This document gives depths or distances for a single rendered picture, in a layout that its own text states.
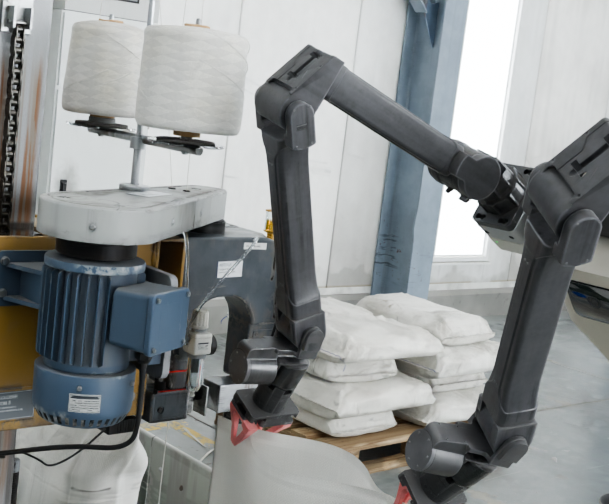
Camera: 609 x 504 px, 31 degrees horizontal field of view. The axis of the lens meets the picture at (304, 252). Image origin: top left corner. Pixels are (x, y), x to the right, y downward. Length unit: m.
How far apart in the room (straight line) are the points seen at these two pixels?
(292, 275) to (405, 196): 6.20
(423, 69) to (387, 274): 1.49
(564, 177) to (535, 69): 7.78
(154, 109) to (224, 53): 0.13
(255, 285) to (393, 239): 5.98
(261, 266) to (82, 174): 3.77
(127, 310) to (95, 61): 0.49
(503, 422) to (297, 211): 0.45
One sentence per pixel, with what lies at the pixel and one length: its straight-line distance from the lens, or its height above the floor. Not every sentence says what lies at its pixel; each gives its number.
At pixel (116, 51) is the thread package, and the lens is 1.89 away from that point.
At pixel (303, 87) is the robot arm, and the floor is 1.62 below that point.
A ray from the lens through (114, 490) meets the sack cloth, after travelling 2.29.
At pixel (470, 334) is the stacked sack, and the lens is 5.35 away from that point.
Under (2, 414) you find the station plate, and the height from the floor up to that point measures 1.06.
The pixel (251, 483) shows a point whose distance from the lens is 1.82.
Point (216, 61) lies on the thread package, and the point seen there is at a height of 1.64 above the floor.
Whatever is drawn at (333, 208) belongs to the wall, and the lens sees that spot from 7.61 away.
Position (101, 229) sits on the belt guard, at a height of 1.39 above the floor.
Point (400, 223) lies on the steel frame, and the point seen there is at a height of 0.75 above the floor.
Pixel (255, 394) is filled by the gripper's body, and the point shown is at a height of 1.10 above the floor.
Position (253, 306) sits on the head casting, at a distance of 2.02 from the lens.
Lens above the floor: 1.61
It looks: 8 degrees down
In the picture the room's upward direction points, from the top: 7 degrees clockwise
